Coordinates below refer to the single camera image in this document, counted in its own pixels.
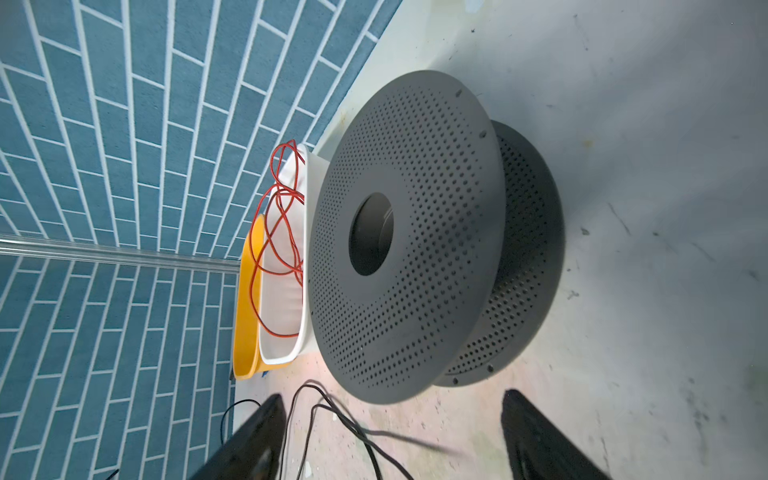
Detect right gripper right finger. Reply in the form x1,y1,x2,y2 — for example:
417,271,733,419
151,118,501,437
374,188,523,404
501,389,609,480

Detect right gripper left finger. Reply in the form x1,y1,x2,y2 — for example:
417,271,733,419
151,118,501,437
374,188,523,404
191,394,287,480

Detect black cable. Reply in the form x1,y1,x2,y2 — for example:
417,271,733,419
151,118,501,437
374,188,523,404
219,381,463,480

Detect grey perforated cable spool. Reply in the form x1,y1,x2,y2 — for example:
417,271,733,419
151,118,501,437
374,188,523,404
305,70,565,404

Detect yellow plastic tub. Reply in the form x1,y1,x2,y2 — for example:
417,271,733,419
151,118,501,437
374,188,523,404
232,214,264,380

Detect white plastic tub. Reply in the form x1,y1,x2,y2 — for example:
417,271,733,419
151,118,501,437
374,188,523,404
257,142,329,366

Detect red cable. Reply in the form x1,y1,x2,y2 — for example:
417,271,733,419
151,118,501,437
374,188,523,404
248,139,307,340

